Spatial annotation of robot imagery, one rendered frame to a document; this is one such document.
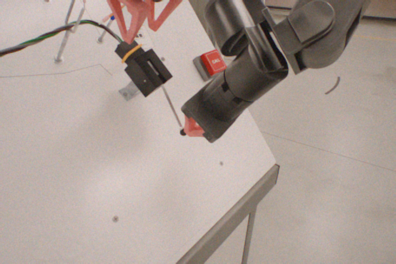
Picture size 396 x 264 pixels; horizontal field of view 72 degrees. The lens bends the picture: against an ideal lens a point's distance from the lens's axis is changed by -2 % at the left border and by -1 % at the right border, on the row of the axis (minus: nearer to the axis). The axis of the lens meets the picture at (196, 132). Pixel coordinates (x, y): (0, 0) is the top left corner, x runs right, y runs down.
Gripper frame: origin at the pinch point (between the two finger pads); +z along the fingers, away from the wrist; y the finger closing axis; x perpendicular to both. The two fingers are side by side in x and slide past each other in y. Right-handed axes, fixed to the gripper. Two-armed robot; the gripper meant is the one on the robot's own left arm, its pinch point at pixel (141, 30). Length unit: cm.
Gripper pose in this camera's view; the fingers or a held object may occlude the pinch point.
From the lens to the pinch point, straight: 42.9
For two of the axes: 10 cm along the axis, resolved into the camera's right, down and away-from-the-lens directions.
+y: -5.6, 5.5, -6.2
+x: 7.8, 6.0, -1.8
